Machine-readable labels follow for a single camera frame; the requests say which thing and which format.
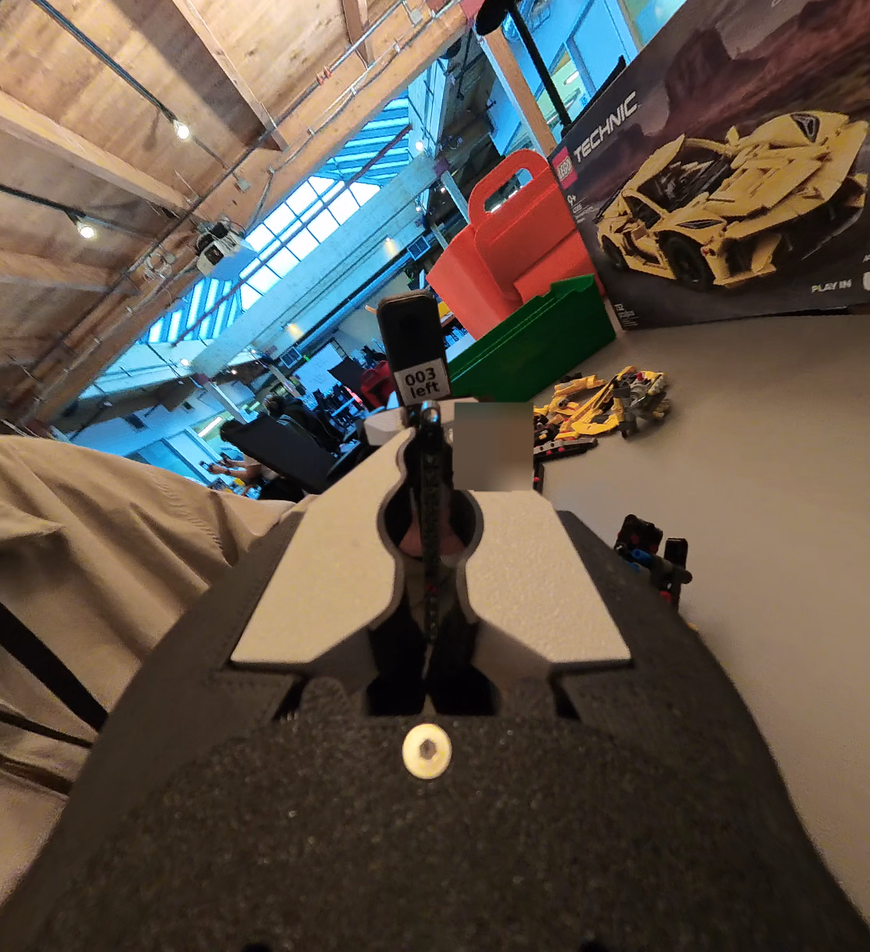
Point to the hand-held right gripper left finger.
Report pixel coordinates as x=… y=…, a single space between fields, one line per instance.
x=316 y=587

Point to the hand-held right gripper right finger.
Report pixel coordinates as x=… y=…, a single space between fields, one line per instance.
x=546 y=595

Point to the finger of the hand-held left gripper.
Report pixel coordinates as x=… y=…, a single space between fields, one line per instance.
x=386 y=430

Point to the long dark grey beam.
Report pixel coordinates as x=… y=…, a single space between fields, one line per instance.
x=432 y=520

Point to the black grey brick chassis assembly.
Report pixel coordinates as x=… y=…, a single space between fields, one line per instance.
x=650 y=547

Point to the grey yellow brick chunk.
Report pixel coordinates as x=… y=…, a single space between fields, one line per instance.
x=643 y=401

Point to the person's left hand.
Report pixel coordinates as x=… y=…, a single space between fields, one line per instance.
x=412 y=539

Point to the red office chair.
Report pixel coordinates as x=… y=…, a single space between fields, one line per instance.
x=377 y=387

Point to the black office chair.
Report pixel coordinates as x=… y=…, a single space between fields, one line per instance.
x=278 y=454

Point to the black beam with red pin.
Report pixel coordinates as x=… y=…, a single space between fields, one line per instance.
x=539 y=476

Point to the green plastic storage box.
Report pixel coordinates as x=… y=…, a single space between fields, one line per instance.
x=531 y=349

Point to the red plastic storage box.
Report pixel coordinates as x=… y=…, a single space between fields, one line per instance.
x=502 y=245

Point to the yellow brick panel assembly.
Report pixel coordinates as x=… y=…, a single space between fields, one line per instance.
x=583 y=409

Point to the thin black pole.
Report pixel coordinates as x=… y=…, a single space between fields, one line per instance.
x=531 y=59

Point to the ceiling spot light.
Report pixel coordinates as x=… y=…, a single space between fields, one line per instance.
x=180 y=130
x=87 y=230

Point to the dark toy car set box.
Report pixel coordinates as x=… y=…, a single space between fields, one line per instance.
x=777 y=89

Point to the white ceiling camera unit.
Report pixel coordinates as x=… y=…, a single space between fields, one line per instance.
x=219 y=245

